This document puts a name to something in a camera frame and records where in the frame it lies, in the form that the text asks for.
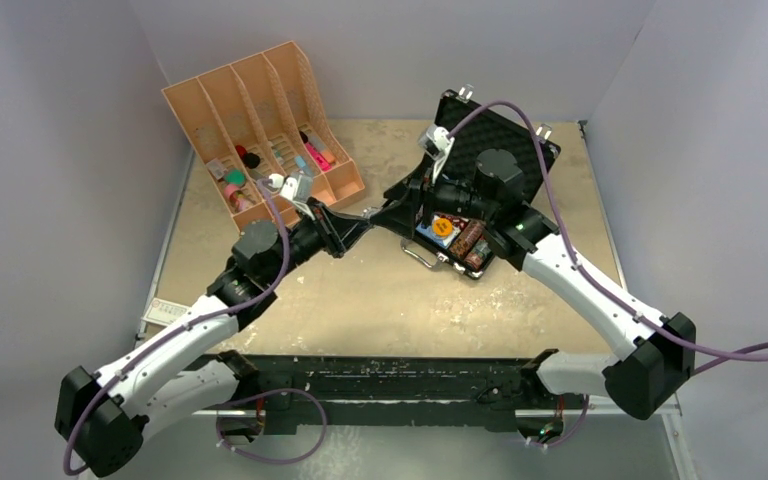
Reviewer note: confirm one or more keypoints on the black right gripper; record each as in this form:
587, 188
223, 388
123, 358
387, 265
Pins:
400, 217

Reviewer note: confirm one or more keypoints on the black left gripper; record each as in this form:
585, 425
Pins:
336, 232

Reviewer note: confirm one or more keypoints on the black poker chip case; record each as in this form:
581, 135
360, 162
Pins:
493, 173

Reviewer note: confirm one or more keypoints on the yellow big blind button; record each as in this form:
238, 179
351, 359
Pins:
442, 227

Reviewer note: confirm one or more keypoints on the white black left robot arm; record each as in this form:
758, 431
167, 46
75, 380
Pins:
105, 416

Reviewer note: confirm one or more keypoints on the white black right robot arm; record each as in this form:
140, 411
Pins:
643, 368

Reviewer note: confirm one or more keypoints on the blue playing card deck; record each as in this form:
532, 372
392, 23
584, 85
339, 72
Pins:
445, 243

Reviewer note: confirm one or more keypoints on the red dice row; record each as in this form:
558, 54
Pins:
456, 221

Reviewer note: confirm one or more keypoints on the black orange chip row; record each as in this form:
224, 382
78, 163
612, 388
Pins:
466, 240

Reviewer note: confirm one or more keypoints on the pink highlighter marker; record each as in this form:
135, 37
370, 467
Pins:
318, 150

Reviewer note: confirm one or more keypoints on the red green chip row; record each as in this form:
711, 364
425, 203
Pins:
478, 256

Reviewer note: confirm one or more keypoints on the black red round object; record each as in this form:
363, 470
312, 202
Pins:
249, 159

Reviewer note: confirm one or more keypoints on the green round tape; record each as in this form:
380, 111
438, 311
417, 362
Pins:
235, 177

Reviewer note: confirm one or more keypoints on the peach desk organizer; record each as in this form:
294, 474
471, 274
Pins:
261, 102

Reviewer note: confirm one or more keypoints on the small white red box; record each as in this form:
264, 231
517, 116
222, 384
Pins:
163, 313

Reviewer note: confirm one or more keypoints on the chrome case handle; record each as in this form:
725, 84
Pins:
430, 258

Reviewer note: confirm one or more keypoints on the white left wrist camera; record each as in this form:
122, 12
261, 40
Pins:
295, 188

